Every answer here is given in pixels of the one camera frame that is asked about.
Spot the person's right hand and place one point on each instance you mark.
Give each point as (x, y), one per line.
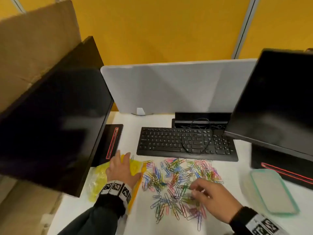
(217, 203)

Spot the person's left hand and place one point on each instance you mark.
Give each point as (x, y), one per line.
(121, 170)

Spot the pile of colourful paper clips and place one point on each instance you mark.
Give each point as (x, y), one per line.
(171, 178)

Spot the clear container with green-rimmed lid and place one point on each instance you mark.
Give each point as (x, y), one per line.
(271, 190)

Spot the person's left forearm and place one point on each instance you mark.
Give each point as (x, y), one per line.
(93, 217)

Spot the person's right forearm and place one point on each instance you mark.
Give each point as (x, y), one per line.
(240, 219)

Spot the brown cardboard box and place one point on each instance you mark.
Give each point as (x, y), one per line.
(36, 46)

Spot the left wrist marker band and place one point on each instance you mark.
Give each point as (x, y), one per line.
(115, 188)

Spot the wrist marker band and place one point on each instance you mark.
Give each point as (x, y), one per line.
(115, 188)
(261, 225)

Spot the black monitor base red stripe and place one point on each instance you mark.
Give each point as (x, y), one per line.
(105, 144)
(269, 159)

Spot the white table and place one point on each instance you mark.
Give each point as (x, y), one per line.
(234, 173)

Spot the black keyboard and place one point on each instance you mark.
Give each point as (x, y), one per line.
(159, 141)

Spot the right wrist marker band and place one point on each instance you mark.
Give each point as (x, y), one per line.
(261, 225)

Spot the black monitor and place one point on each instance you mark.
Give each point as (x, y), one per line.
(49, 119)
(274, 107)

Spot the white desk divider panel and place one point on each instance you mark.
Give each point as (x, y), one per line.
(171, 88)

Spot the white divider bracket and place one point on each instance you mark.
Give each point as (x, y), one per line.
(140, 111)

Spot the grey partition post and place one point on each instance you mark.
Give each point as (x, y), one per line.
(244, 29)
(18, 4)

